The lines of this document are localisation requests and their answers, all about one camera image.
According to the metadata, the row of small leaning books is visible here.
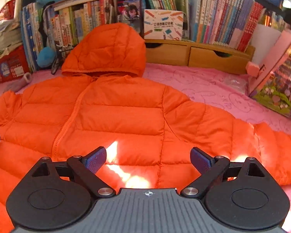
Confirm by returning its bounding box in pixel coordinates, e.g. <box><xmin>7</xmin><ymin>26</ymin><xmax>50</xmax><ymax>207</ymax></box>
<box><xmin>257</xmin><ymin>5</ymin><xmax>291</xmax><ymax>32</ymax></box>

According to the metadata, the black model bicycle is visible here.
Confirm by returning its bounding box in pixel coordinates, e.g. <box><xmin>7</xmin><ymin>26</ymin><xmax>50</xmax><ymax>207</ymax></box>
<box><xmin>51</xmin><ymin>45</ymin><xmax>74</xmax><ymax>74</ymax></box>

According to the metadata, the wooden drawer organizer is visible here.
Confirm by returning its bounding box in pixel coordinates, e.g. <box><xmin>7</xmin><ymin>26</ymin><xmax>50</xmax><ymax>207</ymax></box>
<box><xmin>144</xmin><ymin>39</ymin><xmax>255</xmax><ymax>74</ymax></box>

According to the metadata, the pink plastic toy case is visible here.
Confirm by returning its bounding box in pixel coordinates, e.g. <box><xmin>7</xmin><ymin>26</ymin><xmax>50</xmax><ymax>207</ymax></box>
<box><xmin>246</xmin><ymin>30</ymin><xmax>291</xmax><ymax>118</ymax></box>

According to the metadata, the blue plush ball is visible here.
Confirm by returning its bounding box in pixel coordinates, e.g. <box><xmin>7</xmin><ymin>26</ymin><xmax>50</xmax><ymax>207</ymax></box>
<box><xmin>37</xmin><ymin>47</ymin><xmax>57</xmax><ymax>68</ymax></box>

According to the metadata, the row of tall books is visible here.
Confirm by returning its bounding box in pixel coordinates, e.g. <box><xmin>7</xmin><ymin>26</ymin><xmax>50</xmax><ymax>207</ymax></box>
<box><xmin>21</xmin><ymin>0</ymin><xmax>118</xmax><ymax>73</ymax></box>

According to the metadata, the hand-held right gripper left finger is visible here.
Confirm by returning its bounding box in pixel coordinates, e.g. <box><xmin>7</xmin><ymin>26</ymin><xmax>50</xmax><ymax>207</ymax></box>
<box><xmin>31</xmin><ymin>146</ymin><xmax>116</xmax><ymax>197</ymax></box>

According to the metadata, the pink bunny-print blanket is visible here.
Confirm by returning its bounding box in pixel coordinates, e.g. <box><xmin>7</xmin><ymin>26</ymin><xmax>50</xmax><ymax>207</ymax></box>
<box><xmin>0</xmin><ymin>63</ymin><xmax>291</xmax><ymax>233</ymax></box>

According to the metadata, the row of thin colourful books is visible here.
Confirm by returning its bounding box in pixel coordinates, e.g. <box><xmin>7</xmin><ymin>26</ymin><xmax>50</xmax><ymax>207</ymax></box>
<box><xmin>143</xmin><ymin>0</ymin><xmax>267</xmax><ymax>52</ymax></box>

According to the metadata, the stack of papers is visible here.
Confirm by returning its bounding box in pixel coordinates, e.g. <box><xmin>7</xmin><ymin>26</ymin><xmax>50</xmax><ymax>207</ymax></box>
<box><xmin>0</xmin><ymin>19</ymin><xmax>23</xmax><ymax>63</ymax></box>

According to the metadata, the white printed cardboard box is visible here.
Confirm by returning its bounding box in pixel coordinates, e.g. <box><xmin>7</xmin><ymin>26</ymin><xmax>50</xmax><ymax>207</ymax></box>
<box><xmin>144</xmin><ymin>9</ymin><xmax>185</xmax><ymax>40</ymax></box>

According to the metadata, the grey knit glove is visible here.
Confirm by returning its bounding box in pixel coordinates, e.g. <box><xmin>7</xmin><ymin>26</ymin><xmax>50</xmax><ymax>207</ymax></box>
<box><xmin>8</xmin><ymin>72</ymin><xmax>32</xmax><ymax>93</ymax></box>

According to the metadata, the red plastic crate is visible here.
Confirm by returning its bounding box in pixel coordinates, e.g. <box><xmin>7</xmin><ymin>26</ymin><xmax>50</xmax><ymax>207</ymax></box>
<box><xmin>0</xmin><ymin>45</ymin><xmax>31</xmax><ymax>85</ymax></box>

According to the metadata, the clear plastic bag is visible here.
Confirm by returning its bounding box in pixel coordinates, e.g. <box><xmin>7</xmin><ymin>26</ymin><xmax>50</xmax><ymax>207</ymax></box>
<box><xmin>224</xmin><ymin>75</ymin><xmax>249</xmax><ymax>95</ymax></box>

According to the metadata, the orange puffer jacket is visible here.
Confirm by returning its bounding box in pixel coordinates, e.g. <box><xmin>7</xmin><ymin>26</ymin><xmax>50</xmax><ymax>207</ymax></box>
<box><xmin>0</xmin><ymin>22</ymin><xmax>291</xmax><ymax>233</ymax></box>

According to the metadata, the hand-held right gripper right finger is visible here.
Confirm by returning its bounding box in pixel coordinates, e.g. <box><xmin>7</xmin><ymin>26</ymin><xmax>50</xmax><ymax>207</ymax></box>
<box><xmin>181</xmin><ymin>147</ymin><xmax>266</xmax><ymax>197</ymax></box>

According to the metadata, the red mesh basket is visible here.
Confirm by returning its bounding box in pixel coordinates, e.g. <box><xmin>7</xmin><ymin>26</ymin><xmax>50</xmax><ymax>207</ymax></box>
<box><xmin>0</xmin><ymin>0</ymin><xmax>16</xmax><ymax>21</ymax></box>

